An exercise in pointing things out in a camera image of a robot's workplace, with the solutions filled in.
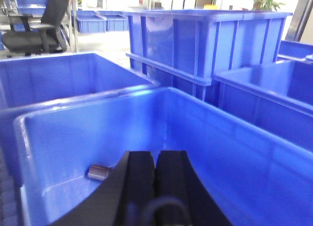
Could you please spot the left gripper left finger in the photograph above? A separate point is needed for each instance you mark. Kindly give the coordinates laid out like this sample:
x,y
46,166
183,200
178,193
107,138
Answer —
x,y
120,199

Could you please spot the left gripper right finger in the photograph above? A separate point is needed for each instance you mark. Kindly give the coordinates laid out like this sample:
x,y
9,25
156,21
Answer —
x,y
176,177

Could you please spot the maroon cylindrical capacitor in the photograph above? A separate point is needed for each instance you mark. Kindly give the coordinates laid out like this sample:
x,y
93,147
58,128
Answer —
x,y
98,172

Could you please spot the front blue bin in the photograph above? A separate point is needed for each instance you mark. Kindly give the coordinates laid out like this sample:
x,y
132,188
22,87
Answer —
x,y
256,178

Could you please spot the tall stacked blue bin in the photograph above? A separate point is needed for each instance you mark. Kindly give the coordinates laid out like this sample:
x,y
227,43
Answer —
x,y
185,49

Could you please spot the right blue bin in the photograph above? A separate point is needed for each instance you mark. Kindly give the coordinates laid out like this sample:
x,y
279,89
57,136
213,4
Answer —
x,y
277,98

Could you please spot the left blue bin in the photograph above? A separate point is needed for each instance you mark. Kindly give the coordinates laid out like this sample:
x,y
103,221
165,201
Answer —
x,y
33,83

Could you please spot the distant blue bin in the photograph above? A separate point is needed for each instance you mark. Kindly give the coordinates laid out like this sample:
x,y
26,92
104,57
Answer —
x,y
88,24
115,20

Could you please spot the black office chair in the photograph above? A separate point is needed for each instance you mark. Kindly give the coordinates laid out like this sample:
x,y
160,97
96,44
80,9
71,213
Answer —
x,y
37,38

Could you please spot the green potted plant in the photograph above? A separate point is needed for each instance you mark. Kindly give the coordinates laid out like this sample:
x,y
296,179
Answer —
x,y
267,5

